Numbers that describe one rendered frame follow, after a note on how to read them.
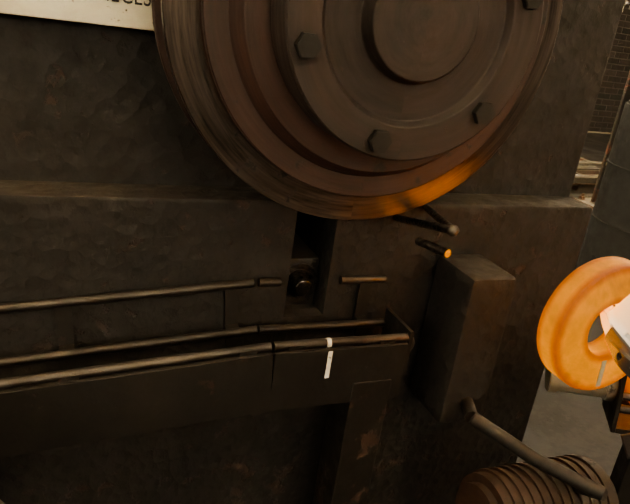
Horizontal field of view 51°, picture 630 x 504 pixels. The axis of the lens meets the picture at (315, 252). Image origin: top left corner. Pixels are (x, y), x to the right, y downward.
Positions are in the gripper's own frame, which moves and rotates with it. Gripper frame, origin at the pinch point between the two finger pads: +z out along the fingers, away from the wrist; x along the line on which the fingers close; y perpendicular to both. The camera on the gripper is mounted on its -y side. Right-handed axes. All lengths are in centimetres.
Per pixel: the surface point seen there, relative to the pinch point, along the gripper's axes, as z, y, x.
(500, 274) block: 17.3, -9.5, -0.9
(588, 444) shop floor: 42, -99, -93
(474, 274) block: 17.6, -9.7, 3.3
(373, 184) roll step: 18.6, 3.4, 22.8
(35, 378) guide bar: 14, -21, 59
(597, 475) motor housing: -2.3, -31.7, -17.1
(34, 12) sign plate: 37, 12, 59
